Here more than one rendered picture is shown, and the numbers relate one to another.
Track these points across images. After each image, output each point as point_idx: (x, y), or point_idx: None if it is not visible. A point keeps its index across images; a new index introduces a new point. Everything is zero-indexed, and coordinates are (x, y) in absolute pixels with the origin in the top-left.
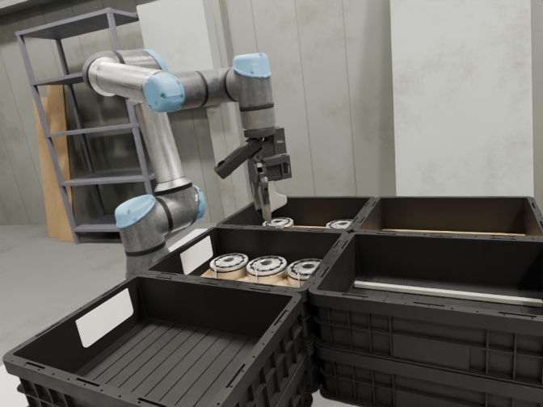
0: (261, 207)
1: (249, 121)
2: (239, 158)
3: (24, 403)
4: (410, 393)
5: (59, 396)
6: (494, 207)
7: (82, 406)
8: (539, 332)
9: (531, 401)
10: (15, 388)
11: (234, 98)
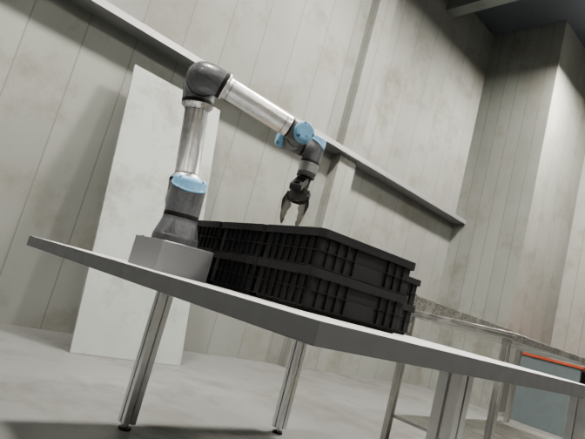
0: (297, 216)
1: (312, 168)
2: (305, 184)
3: (223, 289)
4: None
5: (348, 255)
6: None
7: (360, 261)
8: (413, 282)
9: (403, 313)
10: (193, 281)
11: (305, 152)
